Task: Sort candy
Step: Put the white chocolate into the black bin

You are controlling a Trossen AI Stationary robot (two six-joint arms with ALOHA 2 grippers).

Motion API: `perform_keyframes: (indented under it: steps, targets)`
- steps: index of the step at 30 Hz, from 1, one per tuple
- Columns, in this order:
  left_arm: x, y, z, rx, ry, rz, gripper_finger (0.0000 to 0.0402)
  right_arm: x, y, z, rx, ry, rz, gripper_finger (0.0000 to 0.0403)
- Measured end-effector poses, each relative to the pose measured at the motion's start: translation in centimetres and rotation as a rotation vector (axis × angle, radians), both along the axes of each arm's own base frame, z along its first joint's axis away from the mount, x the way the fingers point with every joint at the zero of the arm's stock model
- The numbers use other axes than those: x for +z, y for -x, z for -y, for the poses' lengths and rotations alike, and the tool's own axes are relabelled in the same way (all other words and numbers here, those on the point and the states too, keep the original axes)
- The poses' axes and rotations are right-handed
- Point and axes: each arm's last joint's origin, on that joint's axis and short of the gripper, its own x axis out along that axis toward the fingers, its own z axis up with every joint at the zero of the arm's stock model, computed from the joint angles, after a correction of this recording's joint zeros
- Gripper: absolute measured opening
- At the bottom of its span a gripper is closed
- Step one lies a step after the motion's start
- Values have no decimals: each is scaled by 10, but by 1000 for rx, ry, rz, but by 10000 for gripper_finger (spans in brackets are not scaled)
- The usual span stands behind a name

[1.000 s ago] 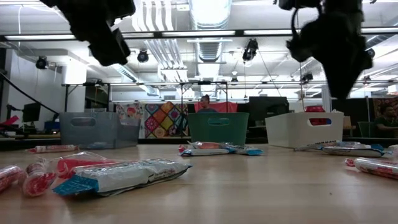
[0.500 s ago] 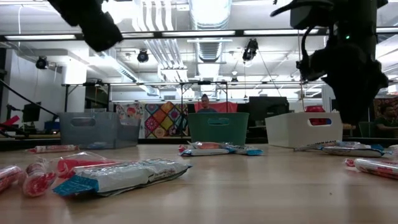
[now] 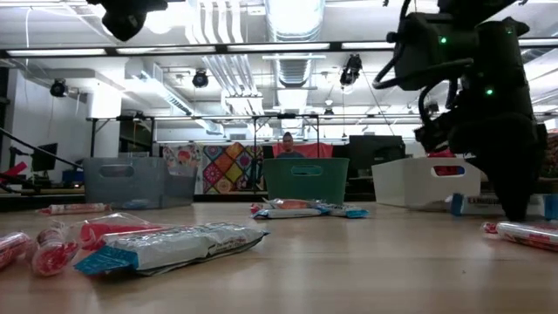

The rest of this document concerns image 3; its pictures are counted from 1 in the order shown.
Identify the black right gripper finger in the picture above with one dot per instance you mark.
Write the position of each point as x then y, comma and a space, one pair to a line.
512, 196

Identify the white blue Hershey's candy bar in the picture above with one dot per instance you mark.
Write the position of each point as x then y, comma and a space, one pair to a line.
287, 213
174, 248
344, 212
548, 206
477, 205
135, 203

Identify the orange hard candy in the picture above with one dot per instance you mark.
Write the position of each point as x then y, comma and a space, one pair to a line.
290, 204

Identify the red white Smarties candy roll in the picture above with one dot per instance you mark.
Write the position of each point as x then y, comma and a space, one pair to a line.
255, 208
529, 235
11, 248
74, 208
52, 255

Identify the red hard candy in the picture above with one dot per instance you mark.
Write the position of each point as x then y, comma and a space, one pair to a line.
113, 230

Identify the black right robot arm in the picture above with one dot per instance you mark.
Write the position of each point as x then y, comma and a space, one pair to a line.
501, 56

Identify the white plastic bin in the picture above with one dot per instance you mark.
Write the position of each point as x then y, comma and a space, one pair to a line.
410, 187

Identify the black monitor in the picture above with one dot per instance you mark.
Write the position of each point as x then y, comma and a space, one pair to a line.
377, 150
44, 157

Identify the red cloth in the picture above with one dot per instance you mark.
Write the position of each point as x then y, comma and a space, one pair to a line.
316, 150

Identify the teal plastic bin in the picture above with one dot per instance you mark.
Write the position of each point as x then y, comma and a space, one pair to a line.
305, 187

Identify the person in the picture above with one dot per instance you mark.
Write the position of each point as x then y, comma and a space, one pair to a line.
287, 146

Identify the colourful patchwork quilt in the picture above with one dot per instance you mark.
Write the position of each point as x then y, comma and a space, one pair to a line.
226, 168

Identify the grey translucent plastic bin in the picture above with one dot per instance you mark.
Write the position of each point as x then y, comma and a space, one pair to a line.
139, 183

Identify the black hanging camera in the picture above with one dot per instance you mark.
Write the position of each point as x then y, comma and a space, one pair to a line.
351, 70
200, 79
59, 87

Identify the silver ventilation duct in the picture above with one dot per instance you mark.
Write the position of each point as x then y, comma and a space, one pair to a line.
294, 26

